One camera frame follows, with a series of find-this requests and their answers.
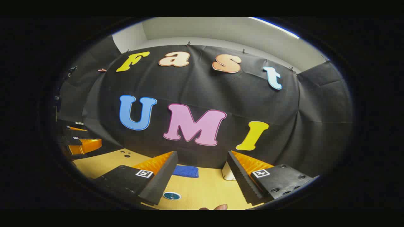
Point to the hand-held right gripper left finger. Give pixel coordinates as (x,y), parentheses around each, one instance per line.
(164,179)

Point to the white toaster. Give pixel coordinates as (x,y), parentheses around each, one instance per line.
(228,173)

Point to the black backdrop cloth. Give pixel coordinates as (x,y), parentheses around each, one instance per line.
(189,85)

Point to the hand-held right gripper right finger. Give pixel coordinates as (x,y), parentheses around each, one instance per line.
(243,179)

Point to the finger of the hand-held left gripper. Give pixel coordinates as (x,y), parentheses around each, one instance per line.
(74,132)
(85,146)

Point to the blue folded towel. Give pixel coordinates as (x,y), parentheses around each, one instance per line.
(186,171)

